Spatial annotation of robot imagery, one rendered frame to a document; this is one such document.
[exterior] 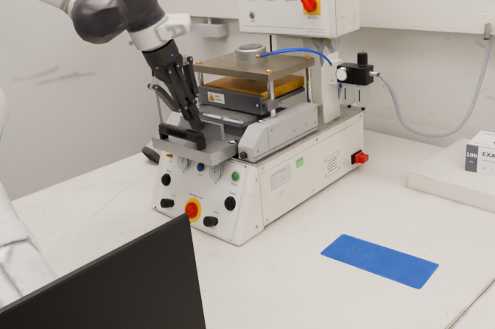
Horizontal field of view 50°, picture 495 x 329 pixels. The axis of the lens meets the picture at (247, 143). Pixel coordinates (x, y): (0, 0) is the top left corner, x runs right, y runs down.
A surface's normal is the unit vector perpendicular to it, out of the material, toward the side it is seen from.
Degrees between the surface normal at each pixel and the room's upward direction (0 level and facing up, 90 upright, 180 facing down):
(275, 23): 90
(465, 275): 0
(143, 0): 93
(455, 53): 90
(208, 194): 65
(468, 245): 0
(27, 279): 48
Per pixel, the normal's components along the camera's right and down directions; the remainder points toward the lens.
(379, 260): -0.10, -0.93
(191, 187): -0.66, -0.10
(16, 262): 0.67, -0.72
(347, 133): 0.73, 0.18
